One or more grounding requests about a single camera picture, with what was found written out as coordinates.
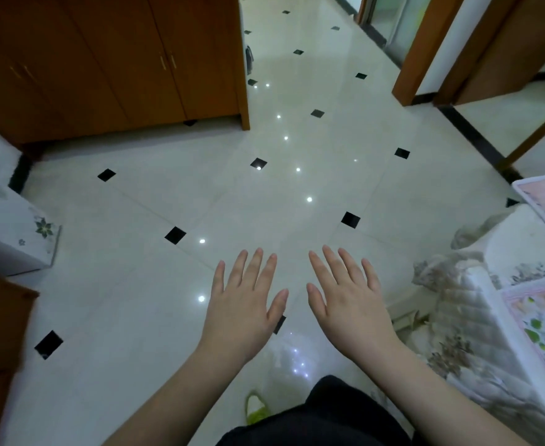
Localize slanted brown wooden frame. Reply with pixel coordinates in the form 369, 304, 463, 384
504, 99, 545, 171

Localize brown wooden door frame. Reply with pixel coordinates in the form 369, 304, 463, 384
392, 0, 468, 107

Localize person's black trousers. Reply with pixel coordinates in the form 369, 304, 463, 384
216, 375, 413, 446

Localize brown wooden wardrobe cabinet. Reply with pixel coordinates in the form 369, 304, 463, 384
0, 0, 251, 152

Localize white flower print appliance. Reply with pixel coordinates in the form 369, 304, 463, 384
0, 183, 62, 277

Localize green leaf print mat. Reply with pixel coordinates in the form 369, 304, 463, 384
499, 276, 545, 393

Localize brown wooden door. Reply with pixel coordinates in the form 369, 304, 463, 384
433, 0, 545, 107

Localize person's left forearm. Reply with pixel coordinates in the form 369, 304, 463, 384
100, 341, 255, 446

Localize glass sliding door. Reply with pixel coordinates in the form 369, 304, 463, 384
355, 0, 435, 57

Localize white floral quilt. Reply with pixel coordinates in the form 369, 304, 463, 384
411, 204, 545, 446

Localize person's right hand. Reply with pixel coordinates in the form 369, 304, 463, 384
306, 245, 401, 365

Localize person's right forearm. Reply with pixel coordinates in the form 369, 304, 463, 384
352, 340, 531, 446

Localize person's left hand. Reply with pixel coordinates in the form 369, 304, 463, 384
199, 248, 290, 364

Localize green slipper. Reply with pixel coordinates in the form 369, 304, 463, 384
245, 390, 270, 426

